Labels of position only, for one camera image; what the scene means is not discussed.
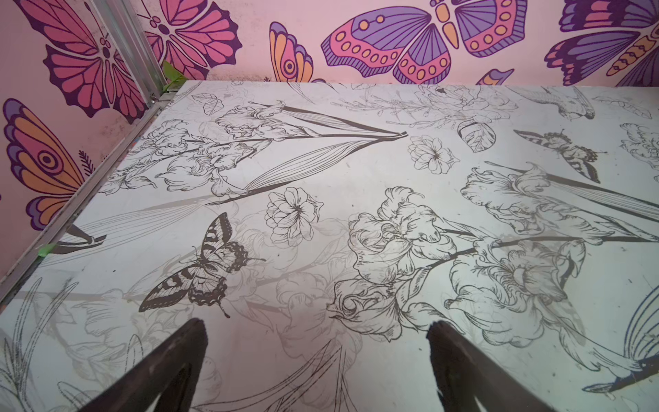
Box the aluminium cage frame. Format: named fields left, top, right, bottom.
left=1, top=1, right=173, bottom=305

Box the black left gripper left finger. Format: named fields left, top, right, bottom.
left=80, top=319, right=209, bottom=412

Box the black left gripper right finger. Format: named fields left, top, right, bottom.
left=427, top=321, right=552, bottom=411

